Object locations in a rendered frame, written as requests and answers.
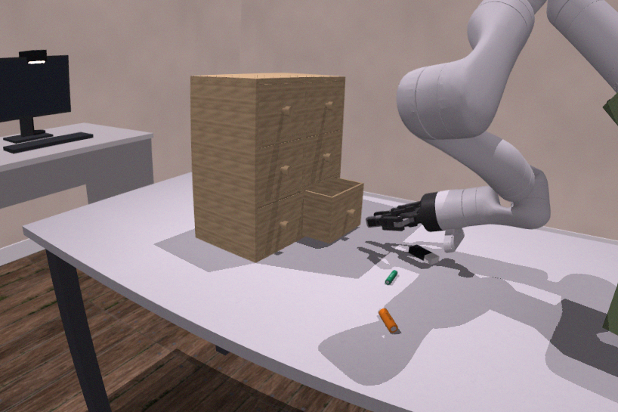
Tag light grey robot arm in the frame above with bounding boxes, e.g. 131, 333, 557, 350
397, 0, 618, 253

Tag orange battery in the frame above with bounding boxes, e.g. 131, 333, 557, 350
379, 308, 398, 333

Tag green aaa battery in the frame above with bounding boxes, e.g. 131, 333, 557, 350
385, 270, 397, 285

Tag brown wooden chest of drawers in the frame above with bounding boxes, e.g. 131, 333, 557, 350
190, 73, 345, 263

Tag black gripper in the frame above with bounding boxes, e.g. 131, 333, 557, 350
366, 192, 442, 232

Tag brown wooden drawer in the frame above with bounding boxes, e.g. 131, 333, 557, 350
258, 191, 301, 259
306, 80, 343, 132
258, 81, 305, 143
257, 138, 303, 203
302, 177, 363, 243
304, 129, 341, 186

